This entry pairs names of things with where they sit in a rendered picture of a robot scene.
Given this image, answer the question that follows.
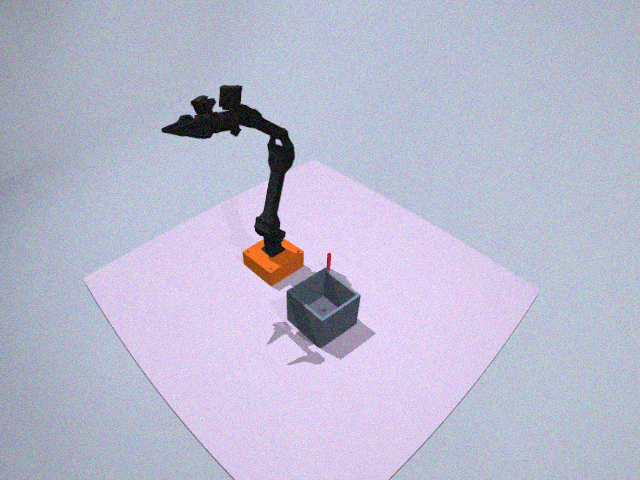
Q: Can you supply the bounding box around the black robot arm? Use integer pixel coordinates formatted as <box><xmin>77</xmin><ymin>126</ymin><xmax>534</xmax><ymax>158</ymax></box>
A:
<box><xmin>191</xmin><ymin>85</ymin><xmax>295</xmax><ymax>258</ymax></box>

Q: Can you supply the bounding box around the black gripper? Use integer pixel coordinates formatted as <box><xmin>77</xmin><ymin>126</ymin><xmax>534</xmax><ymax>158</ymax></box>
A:
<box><xmin>161</xmin><ymin>112</ymin><xmax>223</xmax><ymax>139</ymax></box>

